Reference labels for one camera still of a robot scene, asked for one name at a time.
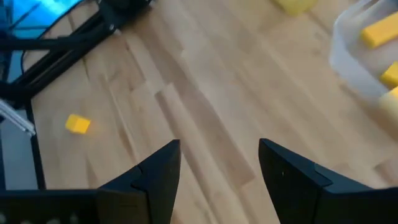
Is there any translucent yellow bin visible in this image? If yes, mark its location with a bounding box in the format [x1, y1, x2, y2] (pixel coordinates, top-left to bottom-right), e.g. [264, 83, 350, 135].
[272, 0, 318, 17]

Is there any long yellow block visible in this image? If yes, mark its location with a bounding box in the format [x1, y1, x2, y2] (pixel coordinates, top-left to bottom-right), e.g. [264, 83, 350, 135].
[360, 11, 398, 50]

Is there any clear plastic bin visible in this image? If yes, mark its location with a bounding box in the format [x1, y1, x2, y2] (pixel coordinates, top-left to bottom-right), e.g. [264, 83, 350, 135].
[328, 0, 398, 103]

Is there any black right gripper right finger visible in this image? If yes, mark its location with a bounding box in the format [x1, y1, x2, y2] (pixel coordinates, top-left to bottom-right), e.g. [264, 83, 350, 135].
[258, 138, 334, 224]

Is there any small yellow cube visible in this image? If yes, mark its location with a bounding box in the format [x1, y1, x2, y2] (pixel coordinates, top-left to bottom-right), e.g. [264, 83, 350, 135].
[64, 113, 92, 136]

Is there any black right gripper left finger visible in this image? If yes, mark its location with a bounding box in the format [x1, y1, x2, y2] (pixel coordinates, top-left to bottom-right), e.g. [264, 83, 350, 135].
[98, 139, 182, 224]

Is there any silver aluminium extrusion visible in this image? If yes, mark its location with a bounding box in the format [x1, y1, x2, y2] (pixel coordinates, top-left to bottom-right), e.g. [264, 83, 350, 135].
[0, 98, 37, 137]

